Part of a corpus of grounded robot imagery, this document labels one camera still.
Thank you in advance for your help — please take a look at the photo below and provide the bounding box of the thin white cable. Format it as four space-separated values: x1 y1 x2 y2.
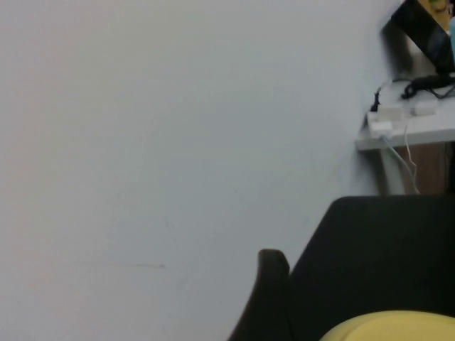
403 120 421 195

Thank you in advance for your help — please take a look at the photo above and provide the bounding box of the white side desk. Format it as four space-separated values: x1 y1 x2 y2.
354 80 455 196

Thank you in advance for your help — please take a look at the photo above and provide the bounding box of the white power strip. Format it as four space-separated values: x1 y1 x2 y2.
367 105 441 138

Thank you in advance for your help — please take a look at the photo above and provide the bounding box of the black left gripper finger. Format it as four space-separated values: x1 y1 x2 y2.
227 248 298 341

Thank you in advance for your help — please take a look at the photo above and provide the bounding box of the black coiled cable bundle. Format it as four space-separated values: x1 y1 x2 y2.
400 73 455 100

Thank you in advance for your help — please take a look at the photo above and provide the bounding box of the yellow plastic cup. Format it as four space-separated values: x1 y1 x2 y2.
321 309 455 341

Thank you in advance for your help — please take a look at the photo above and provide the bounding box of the grey charging cable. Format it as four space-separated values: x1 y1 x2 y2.
380 134 417 195

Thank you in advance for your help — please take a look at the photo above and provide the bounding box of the black monitor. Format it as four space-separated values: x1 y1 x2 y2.
382 0 455 75

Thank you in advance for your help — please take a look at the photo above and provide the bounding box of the white charger block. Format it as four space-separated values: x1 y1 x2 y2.
371 121 395 138

